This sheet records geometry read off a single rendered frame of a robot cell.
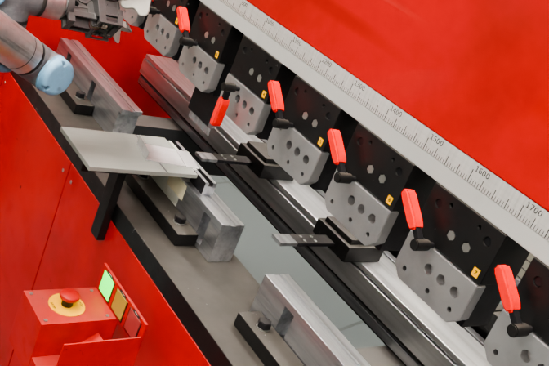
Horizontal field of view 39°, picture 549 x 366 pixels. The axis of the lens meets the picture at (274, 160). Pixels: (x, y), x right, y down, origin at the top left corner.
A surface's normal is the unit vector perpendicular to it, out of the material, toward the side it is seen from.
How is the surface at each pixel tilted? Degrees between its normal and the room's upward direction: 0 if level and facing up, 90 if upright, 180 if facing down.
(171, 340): 90
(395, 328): 90
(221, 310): 0
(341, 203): 90
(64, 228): 90
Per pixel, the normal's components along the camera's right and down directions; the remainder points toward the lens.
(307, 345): -0.78, -0.07
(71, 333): 0.54, 0.49
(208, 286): 0.36, -0.87
